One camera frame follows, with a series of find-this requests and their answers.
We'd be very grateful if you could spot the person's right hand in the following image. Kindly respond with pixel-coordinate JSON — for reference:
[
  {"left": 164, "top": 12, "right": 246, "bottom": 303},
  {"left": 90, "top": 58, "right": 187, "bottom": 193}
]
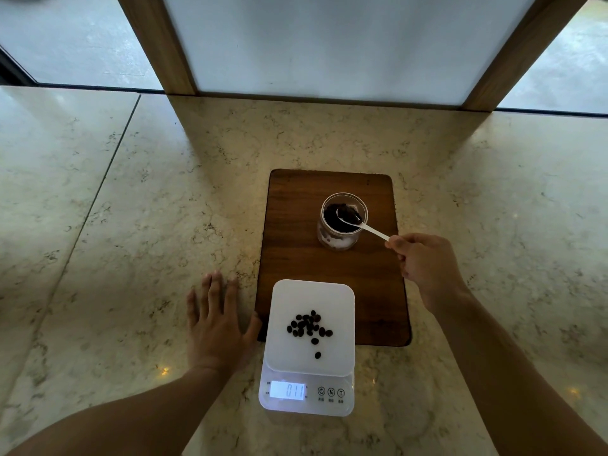
[{"left": 385, "top": 233, "right": 471, "bottom": 315}]

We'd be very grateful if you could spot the wooden framed frosted panel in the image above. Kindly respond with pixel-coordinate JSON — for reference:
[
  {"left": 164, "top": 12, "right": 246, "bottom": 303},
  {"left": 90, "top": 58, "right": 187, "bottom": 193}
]
[{"left": 115, "top": 0, "right": 592, "bottom": 113}]

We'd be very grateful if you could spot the person's left hand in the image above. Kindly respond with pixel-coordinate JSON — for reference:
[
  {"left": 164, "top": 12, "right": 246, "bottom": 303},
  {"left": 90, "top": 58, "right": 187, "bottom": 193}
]
[{"left": 186, "top": 271, "right": 263, "bottom": 375}]

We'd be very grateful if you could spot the white digital kitchen scale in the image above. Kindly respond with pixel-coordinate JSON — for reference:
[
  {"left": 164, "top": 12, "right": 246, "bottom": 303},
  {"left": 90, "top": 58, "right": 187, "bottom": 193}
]
[{"left": 258, "top": 279, "right": 356, "bottom": 417}]

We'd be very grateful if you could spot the pile of coffee beans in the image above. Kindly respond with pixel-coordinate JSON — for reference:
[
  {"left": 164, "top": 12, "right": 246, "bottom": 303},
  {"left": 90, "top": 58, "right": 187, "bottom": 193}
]
[{"left": 286, "top": 310, "right": 334, "bottom": 360}]

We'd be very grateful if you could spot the white plastic spoon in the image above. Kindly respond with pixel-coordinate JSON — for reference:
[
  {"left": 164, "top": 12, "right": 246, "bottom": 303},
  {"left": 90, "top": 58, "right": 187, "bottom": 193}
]
[{"left": 336, "top": 205, "right": 391, "bottom": 242}]

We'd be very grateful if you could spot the glass jar of coffee beans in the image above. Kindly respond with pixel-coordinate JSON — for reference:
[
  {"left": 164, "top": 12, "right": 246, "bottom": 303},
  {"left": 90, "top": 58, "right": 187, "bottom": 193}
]
[{"left": 317, "top": 193, "right": 369, "bottom": 251}]

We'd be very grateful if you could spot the person's right forearm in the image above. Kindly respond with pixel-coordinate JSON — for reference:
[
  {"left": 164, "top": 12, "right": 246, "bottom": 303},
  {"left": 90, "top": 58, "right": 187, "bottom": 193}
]
[{"left": 431, "top": 288, "right": 608, "bottom": 456}]

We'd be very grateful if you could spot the person's left forearm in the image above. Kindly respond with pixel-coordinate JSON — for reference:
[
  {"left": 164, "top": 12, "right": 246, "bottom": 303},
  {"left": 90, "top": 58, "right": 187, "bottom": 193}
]
[{"left": 6, "top": 365, "right": 233, "bottom": 456}]

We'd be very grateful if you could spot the dark wooden board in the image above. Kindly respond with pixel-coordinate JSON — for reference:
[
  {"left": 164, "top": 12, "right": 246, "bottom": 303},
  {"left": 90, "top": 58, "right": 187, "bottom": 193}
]
[{"left": 255, "top": 169, "right": 412, "bottom": 347}]

